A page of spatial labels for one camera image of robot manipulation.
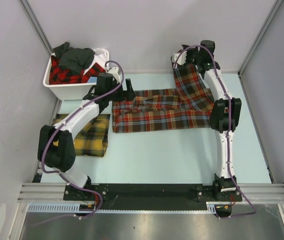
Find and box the red brown plaid shirt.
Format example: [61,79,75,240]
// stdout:
[112,63,214,133]

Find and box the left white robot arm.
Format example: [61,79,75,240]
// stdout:
[37,72,136,200]

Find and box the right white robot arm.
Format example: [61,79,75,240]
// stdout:
[182,40,242,201]

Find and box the white plastic laundry bin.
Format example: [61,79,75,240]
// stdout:
[43,54,96,101]

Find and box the white shirt in bin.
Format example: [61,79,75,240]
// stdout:
[85,48,109,72]

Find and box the red black checked shirt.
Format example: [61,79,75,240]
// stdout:
[49,56,106,85]

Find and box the folded yellow plaid shirt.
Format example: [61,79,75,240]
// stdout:
[51,113,111,158]

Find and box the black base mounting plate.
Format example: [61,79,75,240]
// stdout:
[63,182,242,217]

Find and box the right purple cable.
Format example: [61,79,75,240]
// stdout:
[173,44,257,220]

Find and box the purple cable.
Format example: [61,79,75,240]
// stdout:
[173,44,257,220]
[30,60,124,227]

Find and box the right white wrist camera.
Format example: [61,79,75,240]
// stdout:
[171,50,187,69]

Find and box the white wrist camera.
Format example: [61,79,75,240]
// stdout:
[106,66,121,83]
[171,50,187,69]

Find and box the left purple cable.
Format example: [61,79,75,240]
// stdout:
[30,60,124,227]

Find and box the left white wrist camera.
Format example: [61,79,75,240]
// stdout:
[106,66,121,83]

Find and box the aluminium frame rail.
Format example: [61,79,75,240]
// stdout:
[18,183,284,204]

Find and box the white slotted cable duct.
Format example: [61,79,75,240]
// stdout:
[28,203,216,214]

